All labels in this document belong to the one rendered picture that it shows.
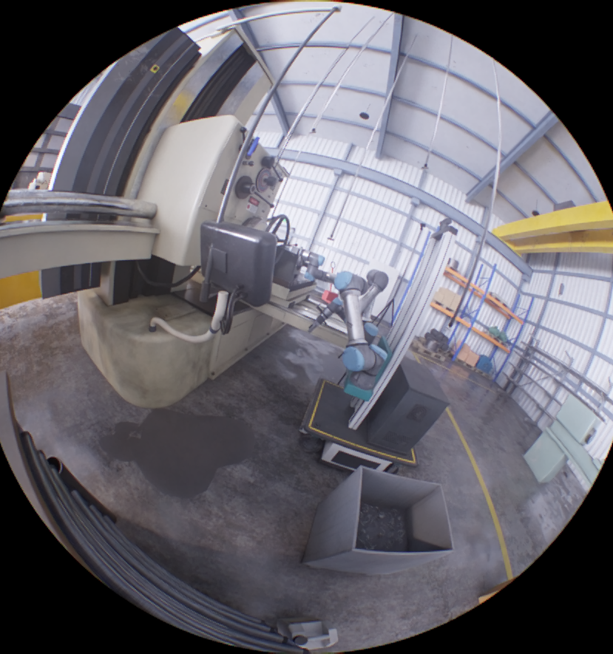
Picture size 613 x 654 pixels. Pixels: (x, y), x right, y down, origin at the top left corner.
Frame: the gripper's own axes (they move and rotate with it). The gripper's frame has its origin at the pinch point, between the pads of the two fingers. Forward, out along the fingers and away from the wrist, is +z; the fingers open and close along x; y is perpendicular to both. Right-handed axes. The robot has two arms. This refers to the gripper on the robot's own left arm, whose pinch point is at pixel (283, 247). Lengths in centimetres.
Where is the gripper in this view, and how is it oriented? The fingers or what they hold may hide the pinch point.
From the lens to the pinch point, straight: 155.1
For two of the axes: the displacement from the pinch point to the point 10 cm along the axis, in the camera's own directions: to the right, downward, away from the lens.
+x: -1.9, 1.5, -9.7
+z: -9.1, -4.0, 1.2
